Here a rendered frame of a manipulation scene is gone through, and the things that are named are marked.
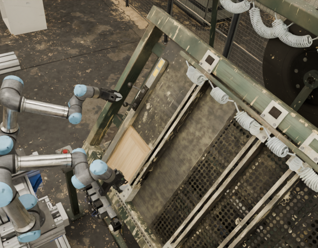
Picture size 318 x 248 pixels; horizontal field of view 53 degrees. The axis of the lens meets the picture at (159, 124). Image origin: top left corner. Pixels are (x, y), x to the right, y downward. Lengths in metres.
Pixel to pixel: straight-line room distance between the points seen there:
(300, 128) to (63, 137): 2.97
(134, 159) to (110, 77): 2.64
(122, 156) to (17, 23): 3.92
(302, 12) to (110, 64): 3.56
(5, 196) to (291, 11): 1.78
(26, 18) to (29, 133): 2.36
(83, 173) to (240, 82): 0.94
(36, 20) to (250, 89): 4.70
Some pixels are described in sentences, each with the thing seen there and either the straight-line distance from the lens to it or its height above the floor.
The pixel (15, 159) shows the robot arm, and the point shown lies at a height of 1.65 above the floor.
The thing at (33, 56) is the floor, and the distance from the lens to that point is 5.37.
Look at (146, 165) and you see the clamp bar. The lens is 2.15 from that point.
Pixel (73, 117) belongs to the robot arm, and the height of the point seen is 1.53.
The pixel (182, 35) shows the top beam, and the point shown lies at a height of 1.93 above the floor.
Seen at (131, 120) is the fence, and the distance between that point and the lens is 2.33.
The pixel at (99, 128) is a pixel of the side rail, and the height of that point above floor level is 1.05.
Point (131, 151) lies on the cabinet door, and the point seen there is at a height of 1.13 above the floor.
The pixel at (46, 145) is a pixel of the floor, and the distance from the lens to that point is 3.94.
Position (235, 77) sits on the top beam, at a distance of 1.77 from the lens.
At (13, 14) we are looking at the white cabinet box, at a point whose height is 0.35.
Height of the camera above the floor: 2.93
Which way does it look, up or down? 45 degrees down
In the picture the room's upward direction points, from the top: 8 degrees clockwise
